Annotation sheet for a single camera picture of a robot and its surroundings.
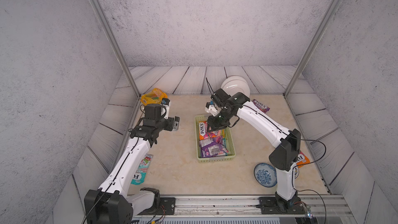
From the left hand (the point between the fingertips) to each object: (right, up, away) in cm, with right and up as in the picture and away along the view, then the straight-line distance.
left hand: (172, 116), depth 81 cm
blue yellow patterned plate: (+63, -28, -2) cm, 68 cm away
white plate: (+36, +20, +23) cm, 47 cm away
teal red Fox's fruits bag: (-17, -30, +1) cm, 35 cm away
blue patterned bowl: (+48, -31, +1) cm, 57 cm away
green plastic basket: (+31, -17, +14) cm, 37 cm away
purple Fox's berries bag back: (+21, -17, +6) cm, 28 cm away
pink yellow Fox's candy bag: (+16, -12, +13) cm, 24 cm away
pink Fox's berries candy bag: (+59, +3, +30) cm, 66 cm away
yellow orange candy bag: (-20, +12, +35) cm, 42 cm away
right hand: (+19, -7, -3) cm, 20 cm away
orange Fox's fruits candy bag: (+70, -24, +5) cm, 74 cm away
